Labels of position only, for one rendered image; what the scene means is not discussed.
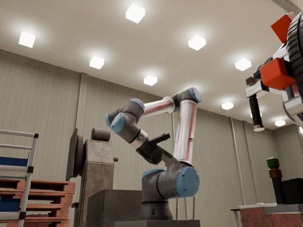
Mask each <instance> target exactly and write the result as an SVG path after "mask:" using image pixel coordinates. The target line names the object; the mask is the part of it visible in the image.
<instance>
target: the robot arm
mask: <svg viewBox="0 0 303 227"><path fill-rule="evenodd" d="M201 101H202V96H201V94H200V92H199V90H198V89H197V88H195V87H191V88H188V89H186V90H184V91H181V92H179V93H176V94H174V95H171V96H168V97H165V98H163V99H162V100H160V101H156V102H151V103H147V104H143V102H142V101H140V100H139V99H135V98H133V99H131V100H130V101H129V102H128V103H127V104H126V105H124V106H122V107H120V108H118V109H116V110H114V111H112V112H109V113H108V114H107V115H106V124H107V125H108V126H109V127H110V128H111V129H112V130H113V131H114V132H115V133H116V134H118V135H119V136H120V137H122V138H123V139H124V140H125V141H127V142H128V143H129V144H130V145H131V146H132V147H134V148H135V149H136V152H138V153H139V154H140V155H141V156H142V157H143V158H144V159H145V160H146V161H148V162H149V163H150V164H155V165H158V164H159V163H160V162H161V161H162V160H163V161H164V162H165V166H166V167H167V170H165V169H162V168H159V169H157V168H155V169H149V170H146V171H144V172H143V173H142V208H141V211H140V214H139V217H138V220H139V221H147V220H173V216H172V214H171V211H170V208H169V201H168V199H176V198H187V197H190V196H193V195H195V194H196V193H197V191H198V189H199V185H200V179H199V175H198V174H197V171H196V169H195V168H194V166H193V165H192V164H191V162H192V153H193V140H194V131H195V122H196V113H197V105H198V103H200V102H201ZM178 110H179V117H178V123H177V129H176V135H175V141H174V149H173V155H171V154H170V153H169V152H167V151H166V150H164V149H162V148H161V147H160V146H158V145H157V143H160V142H162V141H166V140H167V139H169V138H170V134H169V133H163V134H162V135H161V136H158V137H156V138H153V139H151V140H149V138H148V137H147V133H145V132H144V131H143V130H142V129H141V128H140V127H138V126H137V123H138V121H139V120H141V119H144V118H148V117H151V116H155V115H158V114H162V113H168V114H169V113H172V112H175V111H178Z"/></svg>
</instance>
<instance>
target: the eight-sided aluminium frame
mask: <svg viewBox="0 0 303 227"><path fill-rule="evenodd" d="M272 57H273V59H275V58H276V57H278V58H281V59H284V60H287V61H289V56H288V51H287V42H285V43H284V44H283V45H282V46H281V47H280V48H279V49H278V50H277V51H276V52H275V53H274V55H273V56H272ZM281 92H282V96H283V99H284V102H283V103H284V105H285V108H286V110H287V111H288V113H289V115H290V116H291V117H293V119H294V120H295V121H296V122H297V123H298V125H299V126H300V127H301V128H302V129H303V95H302V93H301V91H300V89H299V87H298V85H297V83H296V82H295V83H293V84H291V85H289V86H287V87H285V88H284V89H282V90H281Z"/></svg>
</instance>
